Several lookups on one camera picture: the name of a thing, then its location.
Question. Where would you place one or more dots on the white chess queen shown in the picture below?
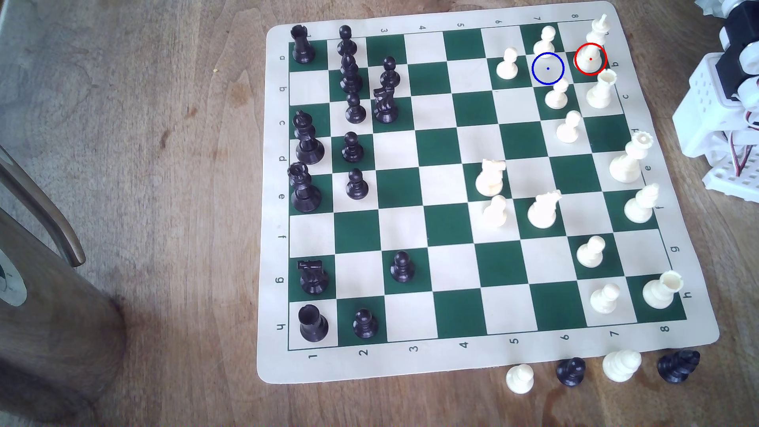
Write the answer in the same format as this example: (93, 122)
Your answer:
(627, 163)

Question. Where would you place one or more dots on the black chess king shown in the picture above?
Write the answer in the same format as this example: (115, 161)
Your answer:
(309, 145)

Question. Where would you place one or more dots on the white chess knight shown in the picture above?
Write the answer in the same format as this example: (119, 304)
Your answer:
(490, 180)
(542, 212)

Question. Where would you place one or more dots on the white chess bishop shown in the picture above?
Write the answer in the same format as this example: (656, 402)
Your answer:
(640, 205)
(596, 37)

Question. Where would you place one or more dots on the white crumpled object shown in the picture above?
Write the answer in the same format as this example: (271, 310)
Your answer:
(707, 6)

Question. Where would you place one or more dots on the black chess knight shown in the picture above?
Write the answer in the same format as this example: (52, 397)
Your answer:
(313, 279)
(385, 108)

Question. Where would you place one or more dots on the white chess rook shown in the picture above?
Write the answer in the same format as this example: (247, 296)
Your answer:
(659, 291)
(600, 92)

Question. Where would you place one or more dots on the black chess pawn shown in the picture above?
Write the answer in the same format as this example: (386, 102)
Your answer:
(347, 44)
(352, 149)
(355, 111)
(356, 186)
(389, 75)
(402, 268)
(365, 325)
(571, 372)

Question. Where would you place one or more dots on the dark brown wooden chair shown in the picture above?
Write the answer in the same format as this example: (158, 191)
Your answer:
(53, 332)

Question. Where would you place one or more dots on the white chess pawn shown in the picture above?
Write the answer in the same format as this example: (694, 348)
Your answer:
(557, 96)
(544, 42)
(494, 213)
(507, 66)
(604, 299)
(590, 254)
(520, 380)
(568, 129)

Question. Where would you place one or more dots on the black chess queen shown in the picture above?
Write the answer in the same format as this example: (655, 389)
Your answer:
(303, 193)

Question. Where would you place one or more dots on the black chess rook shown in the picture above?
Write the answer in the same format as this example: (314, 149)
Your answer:
(303, 50)
(312, 325)

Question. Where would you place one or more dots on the green and cream chess mat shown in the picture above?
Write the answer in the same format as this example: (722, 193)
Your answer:
(442, 187)

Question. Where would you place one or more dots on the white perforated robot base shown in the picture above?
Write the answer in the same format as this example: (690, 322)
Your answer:
(732, 181)

